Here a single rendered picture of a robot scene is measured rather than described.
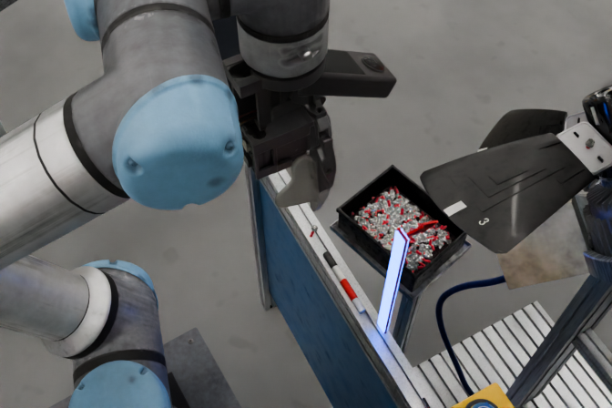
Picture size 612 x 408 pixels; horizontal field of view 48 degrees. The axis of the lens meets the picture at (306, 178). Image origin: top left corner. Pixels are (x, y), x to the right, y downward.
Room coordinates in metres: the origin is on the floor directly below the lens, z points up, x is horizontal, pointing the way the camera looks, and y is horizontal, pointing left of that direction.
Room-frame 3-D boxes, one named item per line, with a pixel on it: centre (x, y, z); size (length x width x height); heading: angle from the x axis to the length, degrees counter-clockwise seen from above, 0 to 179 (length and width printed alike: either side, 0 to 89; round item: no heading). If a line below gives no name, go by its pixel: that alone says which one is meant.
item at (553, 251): (0.63, -0.42, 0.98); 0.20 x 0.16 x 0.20; 28
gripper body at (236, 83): (0.43, 0.03, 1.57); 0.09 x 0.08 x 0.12; 118
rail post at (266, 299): (0.98, 0.12, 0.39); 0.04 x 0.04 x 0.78; 28
